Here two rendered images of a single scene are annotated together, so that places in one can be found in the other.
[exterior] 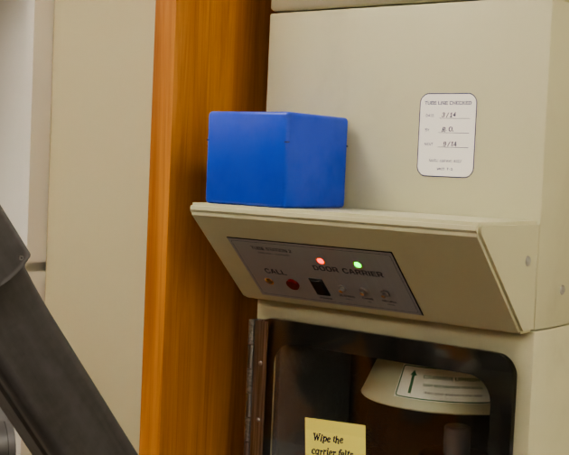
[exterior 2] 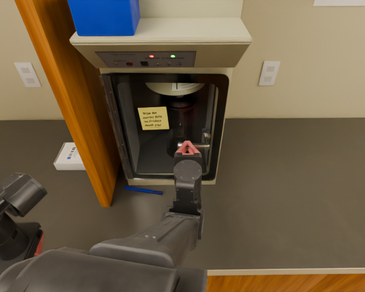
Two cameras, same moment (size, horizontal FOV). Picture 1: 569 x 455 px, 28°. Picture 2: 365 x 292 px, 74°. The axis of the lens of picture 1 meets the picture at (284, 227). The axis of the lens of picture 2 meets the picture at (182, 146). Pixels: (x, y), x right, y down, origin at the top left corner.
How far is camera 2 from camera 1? 0.70 m
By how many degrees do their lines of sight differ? 53
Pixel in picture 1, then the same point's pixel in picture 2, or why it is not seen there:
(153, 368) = (69, 113)
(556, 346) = not seen: hidden behind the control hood
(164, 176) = (35, 19)
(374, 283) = (176, 60)
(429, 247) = (219, 48)
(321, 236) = (158, 48)
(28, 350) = not seen: hidden behind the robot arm
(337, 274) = (157, 59)
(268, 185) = (121, 24)
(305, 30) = not seen: outside the picture
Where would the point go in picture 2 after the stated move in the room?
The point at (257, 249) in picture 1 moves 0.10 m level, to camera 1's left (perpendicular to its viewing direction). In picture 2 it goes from (113, 54) to (62, 69)
